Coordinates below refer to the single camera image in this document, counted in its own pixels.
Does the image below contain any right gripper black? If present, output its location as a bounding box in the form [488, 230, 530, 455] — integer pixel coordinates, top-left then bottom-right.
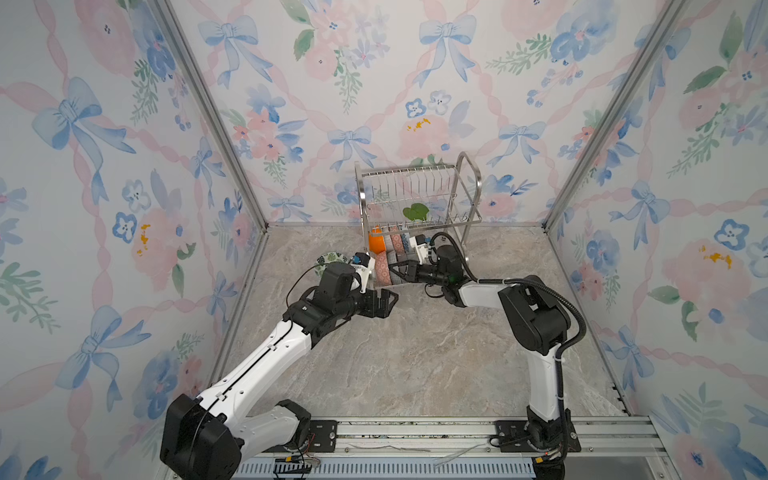
[387, 263, 448, 291]

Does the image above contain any black white floral bowl front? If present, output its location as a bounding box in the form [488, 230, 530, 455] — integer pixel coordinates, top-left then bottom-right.
[375, 251, 392, 286]

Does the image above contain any black white floral bowl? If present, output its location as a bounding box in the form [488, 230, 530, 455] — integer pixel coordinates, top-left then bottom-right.
[390, 231, 405, 254]
[375, 251, 392, 286]

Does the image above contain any white bowl orange outside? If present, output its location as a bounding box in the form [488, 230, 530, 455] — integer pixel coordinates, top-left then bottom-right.
[368, 227, 388, 255]

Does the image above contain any stainless steel dish rack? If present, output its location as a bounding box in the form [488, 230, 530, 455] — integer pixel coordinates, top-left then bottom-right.
[354, 152, 483, 256]

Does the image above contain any green leaf pattern bowl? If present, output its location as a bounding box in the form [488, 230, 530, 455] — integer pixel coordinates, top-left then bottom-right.
[314, 251, 348, 277]

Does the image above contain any dark blue flower bowl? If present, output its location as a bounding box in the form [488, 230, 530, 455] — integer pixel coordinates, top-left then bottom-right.
[387, 251, 408, 285]

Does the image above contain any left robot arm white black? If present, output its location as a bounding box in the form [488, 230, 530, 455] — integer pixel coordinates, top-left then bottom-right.
[159, 263, 399, 479]

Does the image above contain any green leaf-shaped dish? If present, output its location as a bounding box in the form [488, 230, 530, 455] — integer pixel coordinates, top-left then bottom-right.
[402, 202, 430, 222]

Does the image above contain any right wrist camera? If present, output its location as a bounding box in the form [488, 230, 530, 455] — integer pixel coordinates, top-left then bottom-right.
[409, 234, 434, 265]

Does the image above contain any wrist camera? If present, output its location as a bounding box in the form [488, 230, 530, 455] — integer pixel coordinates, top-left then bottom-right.
[351, 252, 376, 293]
[409, 234, 434, 265]

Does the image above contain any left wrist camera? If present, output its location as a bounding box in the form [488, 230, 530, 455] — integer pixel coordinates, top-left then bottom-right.
[351, 252, 376, 293]

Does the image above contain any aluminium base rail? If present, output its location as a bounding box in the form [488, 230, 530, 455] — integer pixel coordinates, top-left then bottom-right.
[230, 417, 681, 479]

